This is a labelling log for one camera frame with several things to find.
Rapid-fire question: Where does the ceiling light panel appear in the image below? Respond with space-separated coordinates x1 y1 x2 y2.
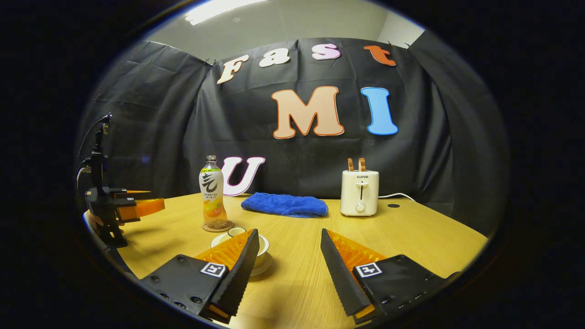
185 0 270 26

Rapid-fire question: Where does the cream toaster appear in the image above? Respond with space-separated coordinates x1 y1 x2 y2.
340 170 380 217

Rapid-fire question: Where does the blue folded towel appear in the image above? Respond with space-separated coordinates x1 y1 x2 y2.
241 192 329 218

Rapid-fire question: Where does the black backdrop cloth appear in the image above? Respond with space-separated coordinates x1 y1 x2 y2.
75 37 510 238

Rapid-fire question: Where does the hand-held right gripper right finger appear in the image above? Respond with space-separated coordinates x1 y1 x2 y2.
320 228 447 326

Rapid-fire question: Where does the round wooden coaster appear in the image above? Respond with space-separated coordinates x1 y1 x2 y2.
202 220 234 233

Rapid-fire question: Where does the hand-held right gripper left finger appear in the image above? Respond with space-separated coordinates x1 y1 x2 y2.
139 228 260 325

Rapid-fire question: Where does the cream ceramic teacup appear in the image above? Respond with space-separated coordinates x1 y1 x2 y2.
209 231 271 269

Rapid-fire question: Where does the cream ceramic saucer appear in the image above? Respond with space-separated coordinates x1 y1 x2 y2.
249 251 274 277

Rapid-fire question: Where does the clear labelled water bottle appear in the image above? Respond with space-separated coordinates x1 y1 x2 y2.
199 155 228 229

